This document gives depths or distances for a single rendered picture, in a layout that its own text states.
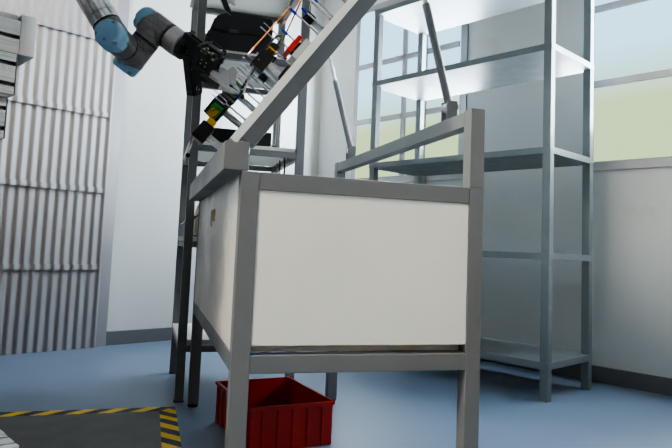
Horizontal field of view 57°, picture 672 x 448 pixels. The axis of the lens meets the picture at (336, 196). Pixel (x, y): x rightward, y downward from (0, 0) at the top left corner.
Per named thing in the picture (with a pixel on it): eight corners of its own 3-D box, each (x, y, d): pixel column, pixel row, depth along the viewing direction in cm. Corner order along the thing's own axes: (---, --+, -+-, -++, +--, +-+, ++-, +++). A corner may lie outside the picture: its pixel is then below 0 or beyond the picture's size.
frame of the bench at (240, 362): (221, 550, 129) (241, 170, 135) (187, 405, 242) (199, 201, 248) (476, 524, 146) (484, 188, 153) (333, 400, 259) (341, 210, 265)
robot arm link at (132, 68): (100, 54, 166) (125, 22, 167) (117, 66, 177) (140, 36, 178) (122, 71, 165) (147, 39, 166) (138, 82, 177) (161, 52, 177)
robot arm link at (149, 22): (137, 34, 178) (155, 11, 179) (165, 55, 177) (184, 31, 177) (125, 23, 171) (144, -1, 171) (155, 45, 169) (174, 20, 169)
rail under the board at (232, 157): (223, 169, 134) (225, 139, 135) (189, 200, 247) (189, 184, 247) (248, 171, 136) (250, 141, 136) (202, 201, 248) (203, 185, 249)
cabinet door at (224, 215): (226, 351, 136) (236, 173, 139) (204, 319, 188) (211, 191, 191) (238, 350, 137) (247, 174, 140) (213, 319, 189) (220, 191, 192)
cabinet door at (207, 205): (206, 319, 189) (213, 191, 192) (193, 302, 241) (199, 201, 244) (213, 319, 189) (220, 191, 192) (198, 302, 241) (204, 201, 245)
